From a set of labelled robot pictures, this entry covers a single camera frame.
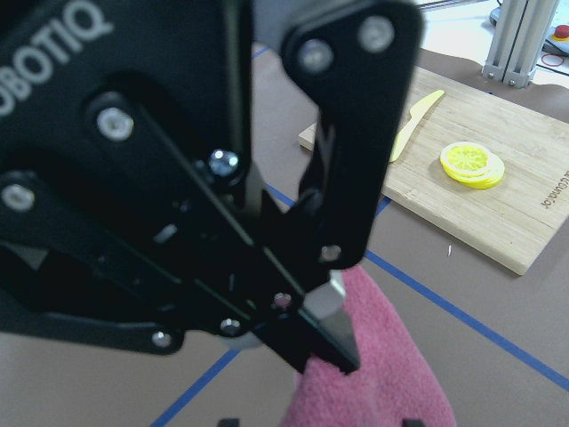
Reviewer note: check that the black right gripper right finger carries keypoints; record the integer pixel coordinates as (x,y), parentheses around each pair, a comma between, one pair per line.
(354,60)

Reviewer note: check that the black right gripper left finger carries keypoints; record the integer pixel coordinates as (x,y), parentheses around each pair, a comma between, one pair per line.
(113,236)

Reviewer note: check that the pink towel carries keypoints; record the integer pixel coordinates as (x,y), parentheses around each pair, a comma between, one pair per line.
(394,384)

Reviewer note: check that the yellow plastic knife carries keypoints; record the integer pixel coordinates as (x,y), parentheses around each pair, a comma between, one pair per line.
(417,112)

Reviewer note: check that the yellow lemon slices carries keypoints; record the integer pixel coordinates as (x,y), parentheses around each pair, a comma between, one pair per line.
(472,165)

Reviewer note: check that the bamboo cutting board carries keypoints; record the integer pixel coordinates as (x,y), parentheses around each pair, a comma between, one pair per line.
(511,222)

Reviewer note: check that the red emergency stop button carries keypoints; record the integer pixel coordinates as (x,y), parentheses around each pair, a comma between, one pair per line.
(555,47)

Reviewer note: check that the aluminium frame post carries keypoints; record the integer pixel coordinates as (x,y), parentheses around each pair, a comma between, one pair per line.
(519,35)

